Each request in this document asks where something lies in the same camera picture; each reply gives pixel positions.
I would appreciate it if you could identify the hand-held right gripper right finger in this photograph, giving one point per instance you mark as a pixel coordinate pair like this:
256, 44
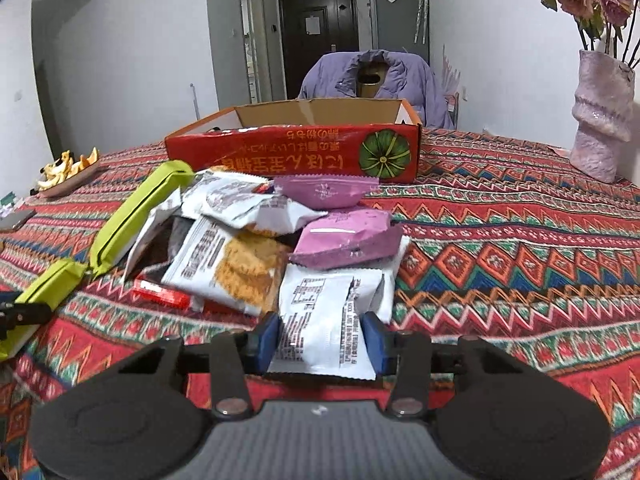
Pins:
375, 342

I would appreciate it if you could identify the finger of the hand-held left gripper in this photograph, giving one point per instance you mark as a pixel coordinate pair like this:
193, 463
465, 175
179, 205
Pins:
25, 314

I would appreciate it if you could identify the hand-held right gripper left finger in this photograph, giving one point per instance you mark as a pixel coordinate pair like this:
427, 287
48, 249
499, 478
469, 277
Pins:
267, 345

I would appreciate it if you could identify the lime green snack packet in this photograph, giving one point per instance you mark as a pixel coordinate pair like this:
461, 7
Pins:
135, 215
50, 280

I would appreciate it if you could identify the white cracker snack packet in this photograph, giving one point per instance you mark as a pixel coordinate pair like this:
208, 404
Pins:
210, 260
280, 212

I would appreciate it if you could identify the pink snack packet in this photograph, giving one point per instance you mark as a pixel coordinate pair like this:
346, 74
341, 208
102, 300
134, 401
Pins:
325, 192
345, 237

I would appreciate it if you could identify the red snack packet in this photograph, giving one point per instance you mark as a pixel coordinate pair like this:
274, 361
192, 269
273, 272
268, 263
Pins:
160, 292

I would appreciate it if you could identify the red cardboard box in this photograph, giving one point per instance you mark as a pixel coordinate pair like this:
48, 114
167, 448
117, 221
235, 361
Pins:
310, 152

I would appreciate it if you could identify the dark phone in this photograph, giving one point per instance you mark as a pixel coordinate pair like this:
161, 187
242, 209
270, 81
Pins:
17, 220

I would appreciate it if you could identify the brown plate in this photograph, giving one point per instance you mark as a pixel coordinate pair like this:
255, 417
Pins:
65, 187

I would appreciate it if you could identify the plate of yellow fruit peels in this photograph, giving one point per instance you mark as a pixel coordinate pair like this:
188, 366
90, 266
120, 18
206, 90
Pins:
60, 167

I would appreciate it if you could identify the brown chair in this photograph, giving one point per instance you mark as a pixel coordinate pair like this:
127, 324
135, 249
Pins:
367, 91

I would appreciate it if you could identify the purple puffer jacket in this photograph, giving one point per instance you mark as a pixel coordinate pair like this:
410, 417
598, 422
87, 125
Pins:
330, 80

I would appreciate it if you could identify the dark entrance door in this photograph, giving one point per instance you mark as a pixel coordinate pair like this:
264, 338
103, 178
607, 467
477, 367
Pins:
300, 60

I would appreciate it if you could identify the glass interior door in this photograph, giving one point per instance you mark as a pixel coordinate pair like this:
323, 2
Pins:
252, 45

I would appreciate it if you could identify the pink ceramic vase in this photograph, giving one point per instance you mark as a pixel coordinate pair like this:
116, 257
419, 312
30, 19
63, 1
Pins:
600, 125

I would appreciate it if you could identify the grey refrigerator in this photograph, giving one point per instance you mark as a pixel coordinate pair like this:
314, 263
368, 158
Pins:
395, 25

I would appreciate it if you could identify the white paper notice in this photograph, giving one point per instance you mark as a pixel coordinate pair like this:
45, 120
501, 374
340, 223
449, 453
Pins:
312, 25

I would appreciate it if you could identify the clear folded umbrella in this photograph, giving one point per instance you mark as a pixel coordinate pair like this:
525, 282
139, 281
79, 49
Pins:
420, 10

